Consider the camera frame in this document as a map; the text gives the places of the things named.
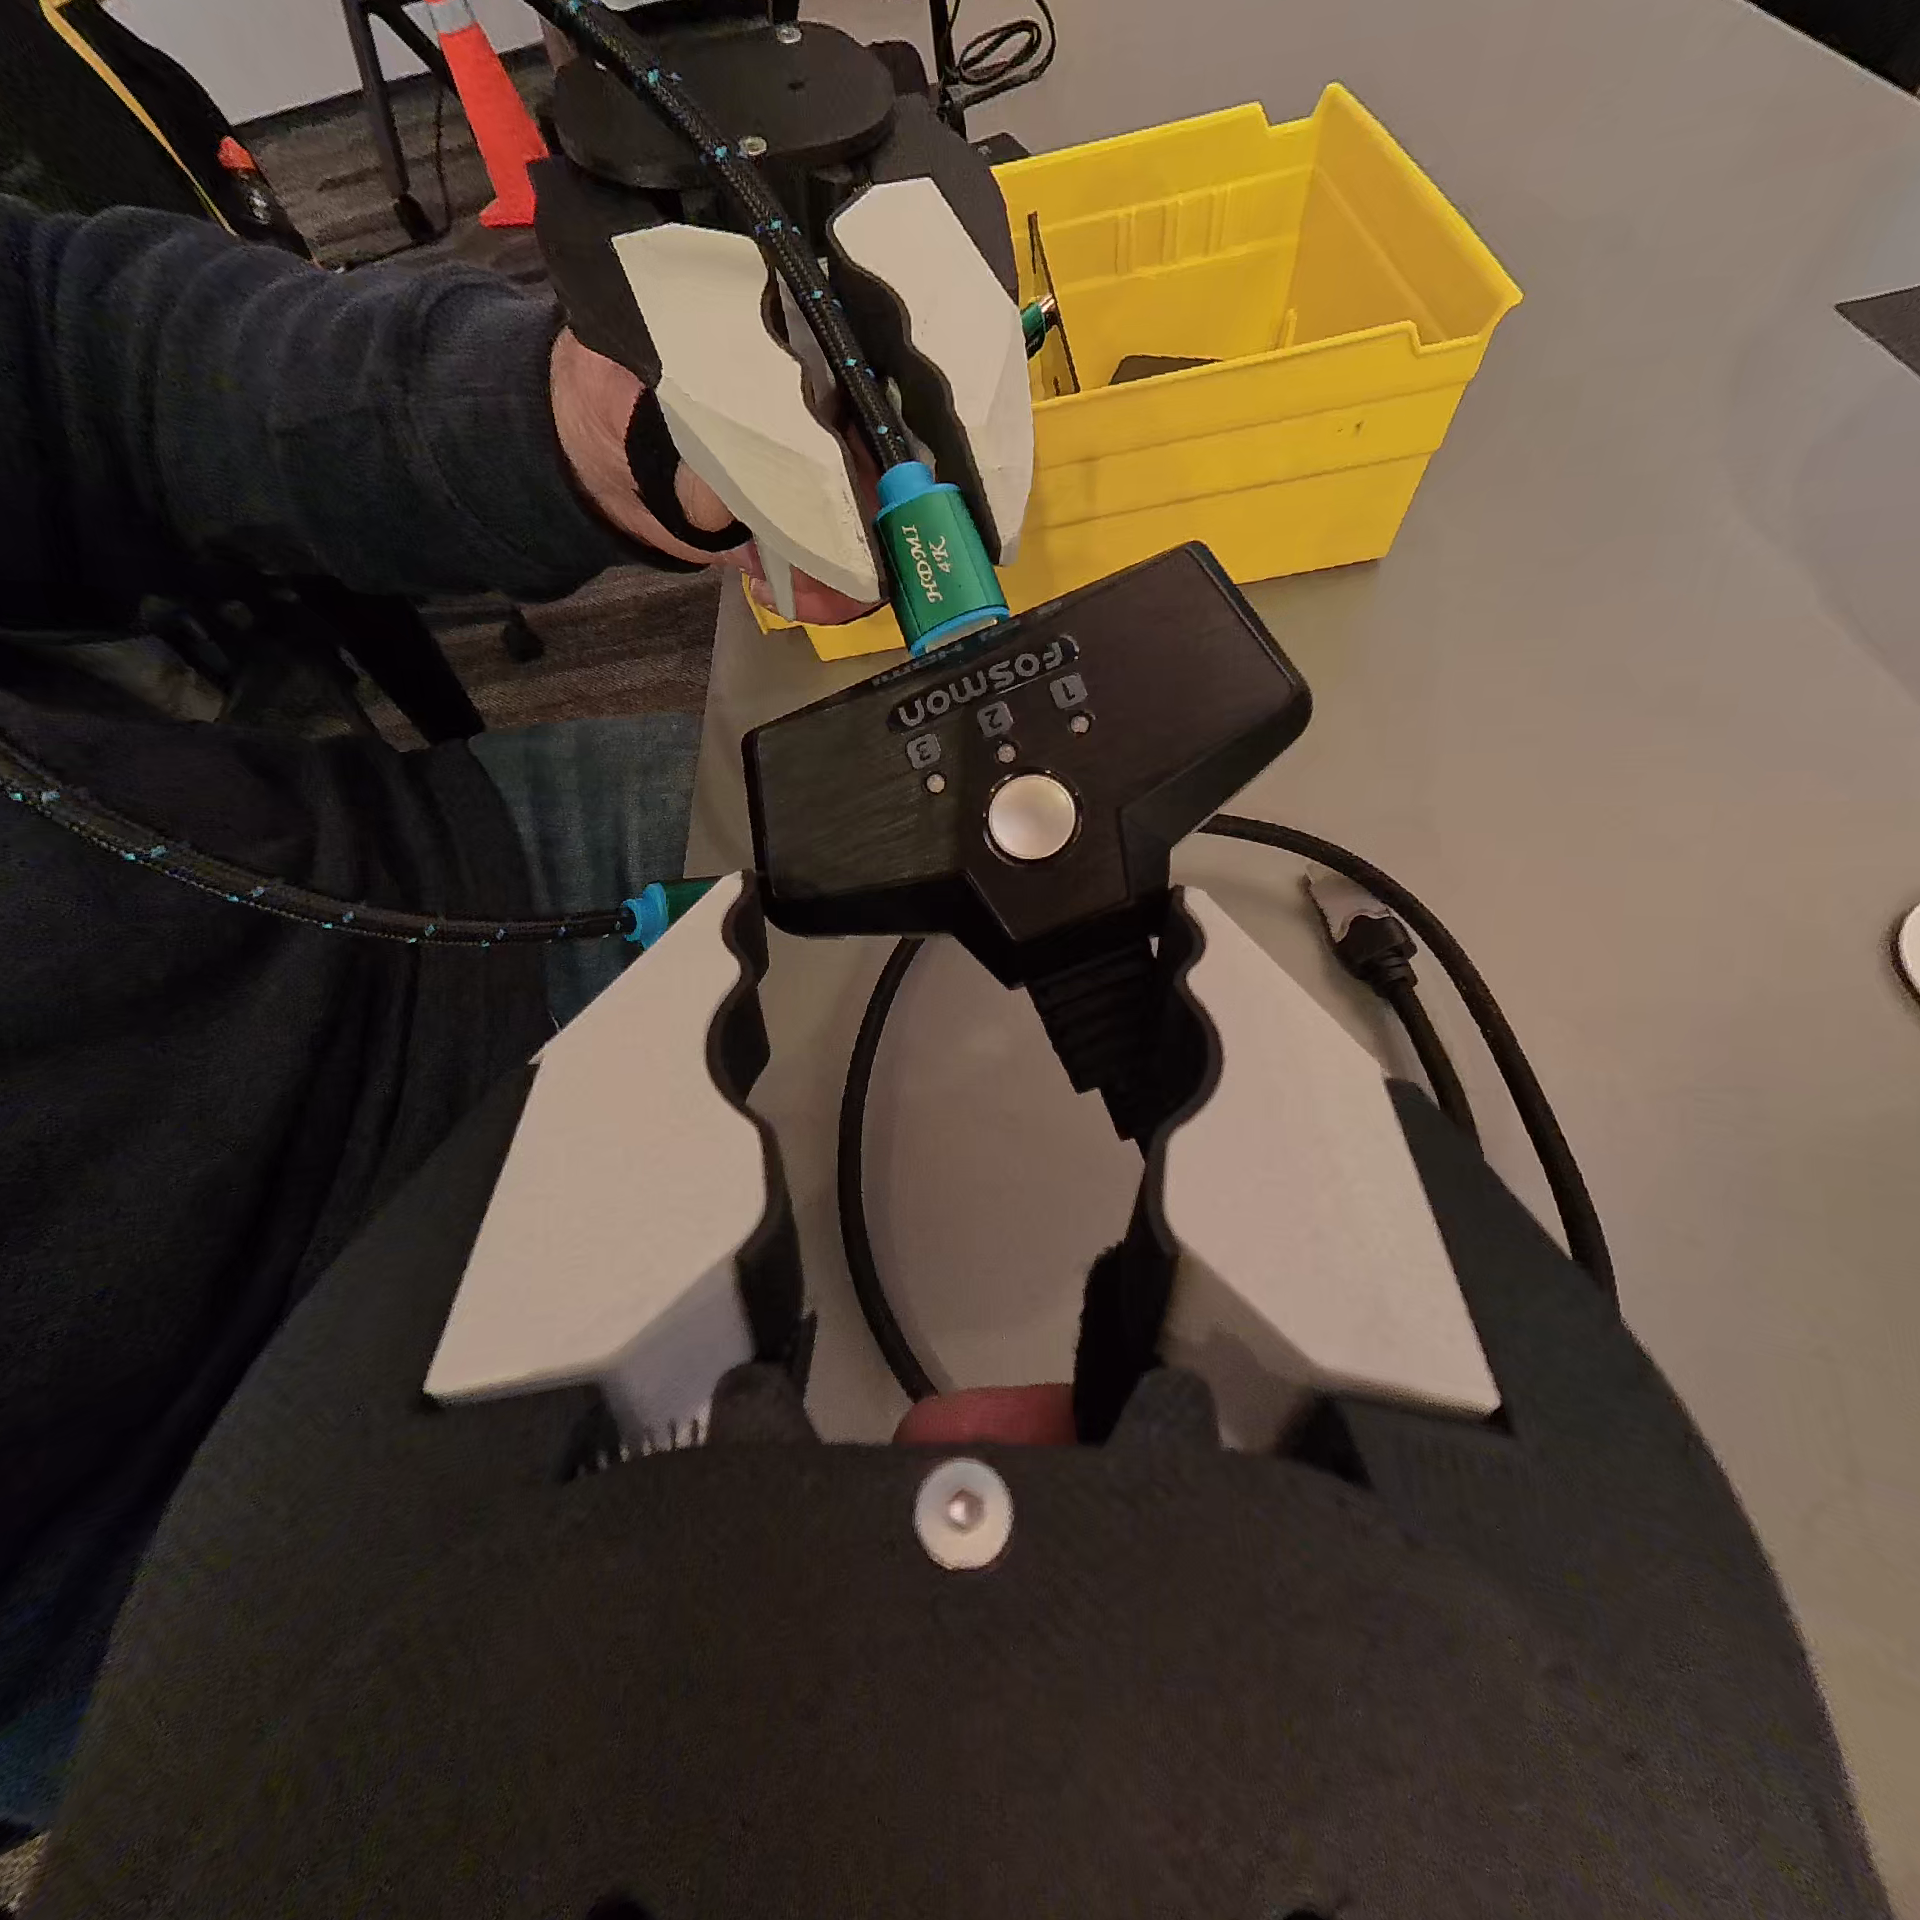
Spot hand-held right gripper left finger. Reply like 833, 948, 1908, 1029
422, 873, 822, 1454

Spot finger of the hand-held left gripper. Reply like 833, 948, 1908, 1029
825, 175, 1041, 570
609, 221, 890, 601

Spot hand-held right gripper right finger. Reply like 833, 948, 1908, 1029
1075, 884, 1507, 1454

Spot black switch cable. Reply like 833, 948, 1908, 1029
835, 813, 1626, 1413

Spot yellow plastic bin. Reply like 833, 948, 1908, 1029
746, 83, 1524, 665

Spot person's left forearm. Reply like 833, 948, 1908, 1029
0, 195, 669, 605

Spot person's left hand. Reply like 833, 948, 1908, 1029
546, 327, 884, 626

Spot orange traffic cone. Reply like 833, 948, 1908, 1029
422, 0, 553, 231

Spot person's blue jeans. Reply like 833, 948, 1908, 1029
477, 718, 707, 1038

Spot black office chair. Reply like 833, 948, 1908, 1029
134, 575, 549, 745

